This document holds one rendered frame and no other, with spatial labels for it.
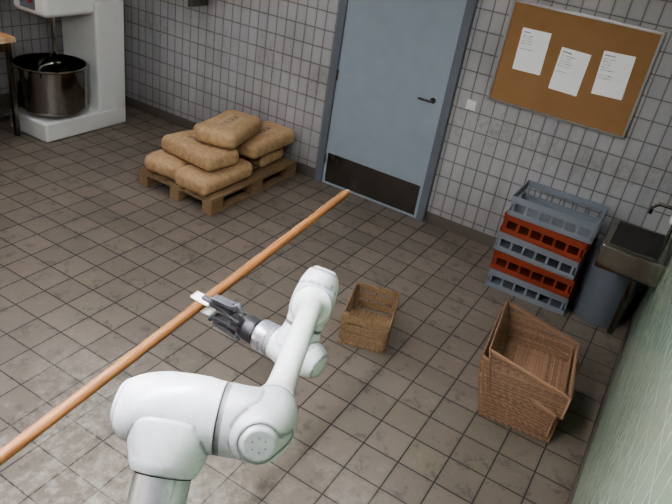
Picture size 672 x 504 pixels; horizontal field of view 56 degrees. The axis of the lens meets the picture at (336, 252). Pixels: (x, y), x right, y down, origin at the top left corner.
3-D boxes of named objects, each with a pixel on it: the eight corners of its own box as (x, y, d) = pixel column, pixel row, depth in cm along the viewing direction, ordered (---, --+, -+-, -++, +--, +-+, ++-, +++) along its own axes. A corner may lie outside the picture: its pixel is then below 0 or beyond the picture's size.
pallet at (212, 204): (211, 216, 511) (211, 200, 504) (138, 183, 542) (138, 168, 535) (295, 175, 604) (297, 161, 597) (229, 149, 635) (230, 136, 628)
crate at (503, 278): (562, 315, 460) (569, 298, 452) (484, 284, 482) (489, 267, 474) (573, 292, 491) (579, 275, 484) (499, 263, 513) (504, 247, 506)
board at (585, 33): (623, 139, 450) (666, 32, 413) (486, 99, 490) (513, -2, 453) (624, 139, 452) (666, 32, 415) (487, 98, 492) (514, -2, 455)
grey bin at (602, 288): (617, 337, 446) (648, 271, 419) (564, 315, 461) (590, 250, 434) (626, 313, 476) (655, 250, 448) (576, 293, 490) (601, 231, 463)
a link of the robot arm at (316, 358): (278, 357, 179) (295, 314, 178) (324, 382, 173) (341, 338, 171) (258, 361, 169) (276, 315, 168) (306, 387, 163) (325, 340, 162)
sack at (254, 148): (253, 163, 544) (254, 146, 536) (222, 150, 559) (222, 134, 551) (296, 143, 590) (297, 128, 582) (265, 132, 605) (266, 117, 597)
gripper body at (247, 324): (249, 329, 171) (223, 315, 174) (250, 351, 176) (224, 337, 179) (267, 314, 176) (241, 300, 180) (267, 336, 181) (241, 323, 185)
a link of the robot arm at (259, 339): (264, 363, 173) (247, 353, 175) (284, 344, 179) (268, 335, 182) (264, 339, 168) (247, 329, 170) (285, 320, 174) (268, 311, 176)
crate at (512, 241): (572, 281, 444) (579, 262, 437) (492, 248, 469) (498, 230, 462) (586, 260, 475) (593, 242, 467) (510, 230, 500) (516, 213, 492)
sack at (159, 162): (176, 183, 519) (176, 166, 512) (141, 170, 531) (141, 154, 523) (220, 162, 569) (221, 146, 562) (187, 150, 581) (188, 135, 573)
